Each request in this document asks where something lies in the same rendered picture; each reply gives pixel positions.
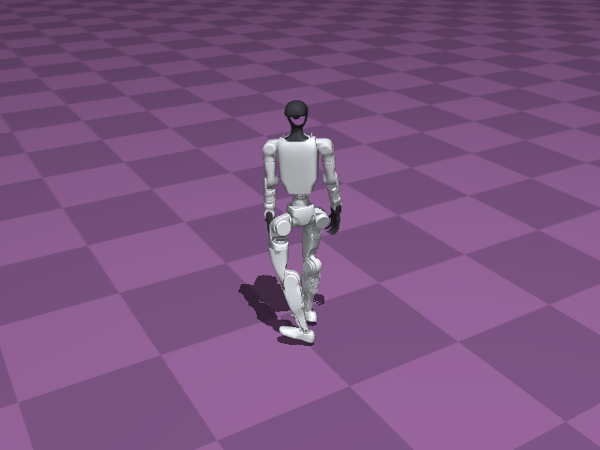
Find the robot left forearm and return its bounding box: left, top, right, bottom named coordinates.
left=263, top=176, right=276, bottom=218

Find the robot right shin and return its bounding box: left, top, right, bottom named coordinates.
left=302, top=258, right=322, bottom=312

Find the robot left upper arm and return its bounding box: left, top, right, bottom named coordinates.
left=262, top=139, right=278, bottom=188

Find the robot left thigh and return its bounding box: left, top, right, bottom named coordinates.
left=269, top=213, right=301, bottom=285

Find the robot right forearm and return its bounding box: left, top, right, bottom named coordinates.
left=327, top=172, right=342, bottom=211

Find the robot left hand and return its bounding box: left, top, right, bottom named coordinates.
left=265, top=212, right=275, bottom=232

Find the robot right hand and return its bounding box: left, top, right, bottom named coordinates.
left=324, top=204, right=341, bottom=234

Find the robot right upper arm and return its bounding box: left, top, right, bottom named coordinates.
left=316, top=138, right=337, bottom=185

